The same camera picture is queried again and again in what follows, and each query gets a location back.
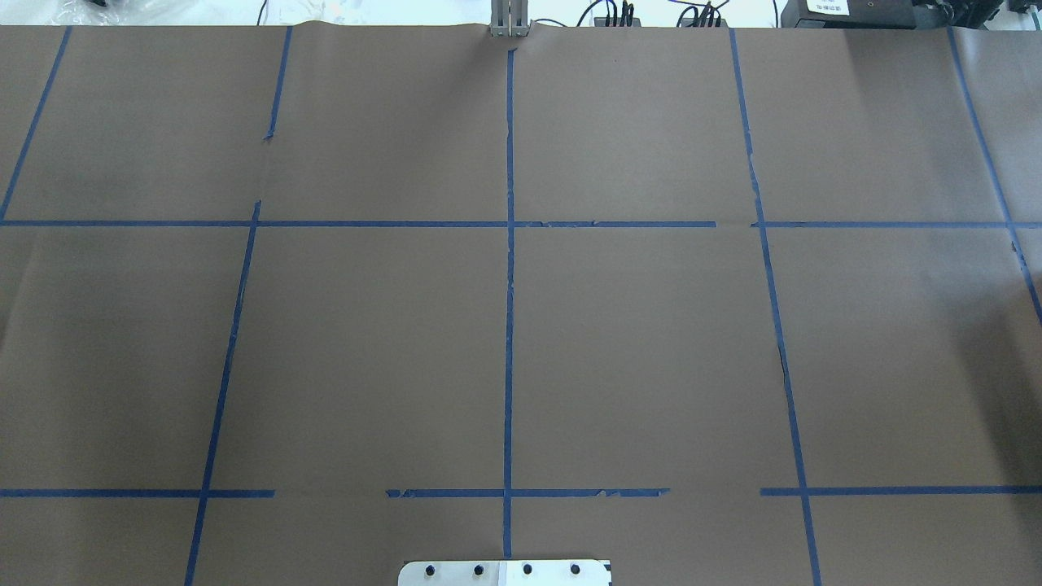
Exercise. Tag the aluminium frame post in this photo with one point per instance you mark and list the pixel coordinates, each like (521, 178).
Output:
(509, 18)

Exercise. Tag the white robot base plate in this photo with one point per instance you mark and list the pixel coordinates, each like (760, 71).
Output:
(507, 572)

